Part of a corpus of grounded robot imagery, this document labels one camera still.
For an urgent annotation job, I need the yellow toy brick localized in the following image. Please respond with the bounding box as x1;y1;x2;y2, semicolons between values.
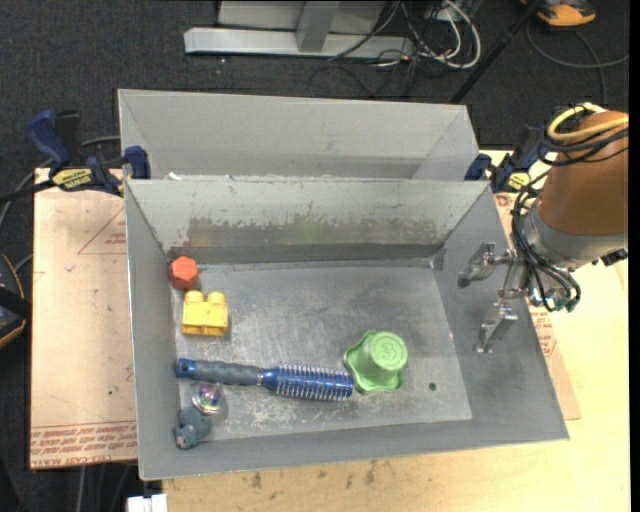
180;290;230;338

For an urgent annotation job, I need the green toy cup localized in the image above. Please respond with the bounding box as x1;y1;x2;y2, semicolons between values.
343;329;409;394

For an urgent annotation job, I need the brown cardboard board, red print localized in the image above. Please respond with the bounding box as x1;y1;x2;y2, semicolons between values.
29;167;583;472

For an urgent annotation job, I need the grey-blue toy animal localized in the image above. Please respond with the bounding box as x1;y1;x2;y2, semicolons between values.
173;405;214;451

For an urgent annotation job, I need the red-orange hexagonal block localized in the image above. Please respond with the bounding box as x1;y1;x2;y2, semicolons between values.
169;255;200;292

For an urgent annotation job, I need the grey metal bin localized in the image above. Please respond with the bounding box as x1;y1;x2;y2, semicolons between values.
117;88;571;482

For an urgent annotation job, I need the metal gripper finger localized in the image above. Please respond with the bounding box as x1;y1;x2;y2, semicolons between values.
457;242;498;289
474;301;520;354

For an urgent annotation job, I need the clear iridescent ball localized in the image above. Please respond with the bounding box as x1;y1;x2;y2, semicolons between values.
190;382;229;419

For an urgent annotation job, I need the blue hairbrush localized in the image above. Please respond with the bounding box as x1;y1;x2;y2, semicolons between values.
174;357;356;402

